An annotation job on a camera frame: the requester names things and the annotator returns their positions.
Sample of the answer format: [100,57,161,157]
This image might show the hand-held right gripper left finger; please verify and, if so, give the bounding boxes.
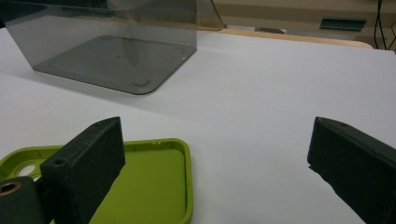
[40,116,126,224]

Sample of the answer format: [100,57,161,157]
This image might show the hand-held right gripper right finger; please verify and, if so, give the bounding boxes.
[307,116,396,224]

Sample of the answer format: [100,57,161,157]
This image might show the green phone case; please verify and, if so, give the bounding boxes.
[0,138,194,224]

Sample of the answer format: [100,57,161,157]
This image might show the transparent grey plastic box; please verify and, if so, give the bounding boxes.
[0,0,225,96]

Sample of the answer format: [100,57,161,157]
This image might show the light wooden desk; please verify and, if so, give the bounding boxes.
[214,0,396,48]

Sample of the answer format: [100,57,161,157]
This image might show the dark desk drawer handle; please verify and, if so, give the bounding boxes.
[319,17,367,32]

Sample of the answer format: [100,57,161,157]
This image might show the black cables under desk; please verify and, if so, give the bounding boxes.
[374,0,396,51]

